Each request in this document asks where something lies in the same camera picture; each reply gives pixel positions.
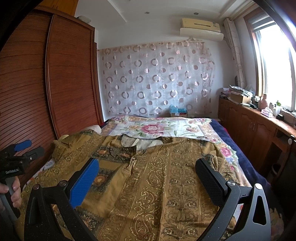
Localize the pale pink pillow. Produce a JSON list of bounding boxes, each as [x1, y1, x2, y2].
[[82, 125, 102, 135]]

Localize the pink floral quilt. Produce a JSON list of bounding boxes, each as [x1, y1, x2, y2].
[[101, 115, 243, 177]]

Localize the window with wooden frame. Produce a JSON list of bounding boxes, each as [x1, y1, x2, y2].
[[244, 7, 295, 112]]

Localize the sheer circle-pattern curtain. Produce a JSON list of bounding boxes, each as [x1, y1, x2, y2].
[[98, 41, 215, 116]]

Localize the person's left hand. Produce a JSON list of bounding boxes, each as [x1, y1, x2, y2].
[[0, 177, 22, 208]]

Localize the pink figurine on cabinet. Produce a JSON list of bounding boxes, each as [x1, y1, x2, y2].
[[258, 93, 268, 110]]

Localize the red-brown louvered wooden wardrobe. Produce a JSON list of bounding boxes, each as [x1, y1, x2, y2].
[[0, 5, 105, 186]]

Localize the teal item on box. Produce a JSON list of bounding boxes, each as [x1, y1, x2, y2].
[[169, 105, 188, 118]]

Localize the golden brown patterned garment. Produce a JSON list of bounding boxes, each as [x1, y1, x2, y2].
[[16, 131, 250, 240]]

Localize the beige wall air conditioner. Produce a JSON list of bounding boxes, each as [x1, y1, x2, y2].
[[180, 18, 224, 42]]

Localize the small bottles on cabinet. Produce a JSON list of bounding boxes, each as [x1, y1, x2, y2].
[[269, 101, 281, 117]]

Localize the gathered patterned window curtain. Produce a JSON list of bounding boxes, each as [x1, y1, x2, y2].
[[223, 18, 246, 88]]

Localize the stack of papers and boxes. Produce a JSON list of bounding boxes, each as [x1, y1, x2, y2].
[[220, 85, 253, 104]]

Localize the dark blue blanket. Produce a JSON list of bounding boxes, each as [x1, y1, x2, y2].
[[210, 119, 271, 197]]

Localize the long wooden side cabinet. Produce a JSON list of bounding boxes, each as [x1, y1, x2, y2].
[[218, 98, 295, 182]]

